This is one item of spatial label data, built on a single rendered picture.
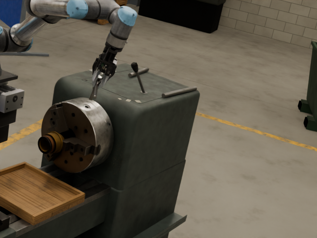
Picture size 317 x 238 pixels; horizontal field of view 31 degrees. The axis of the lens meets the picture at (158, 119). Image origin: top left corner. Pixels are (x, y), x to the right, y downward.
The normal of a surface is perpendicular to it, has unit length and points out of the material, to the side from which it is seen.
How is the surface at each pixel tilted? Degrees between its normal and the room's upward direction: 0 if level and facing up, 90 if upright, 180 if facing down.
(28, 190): 0
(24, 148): 0
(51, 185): 0
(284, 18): 90
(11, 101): 90
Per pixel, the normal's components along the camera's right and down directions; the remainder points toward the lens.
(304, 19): -0.33, 0.26
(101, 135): 0.83, -0.03
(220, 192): 0.19, -0.92
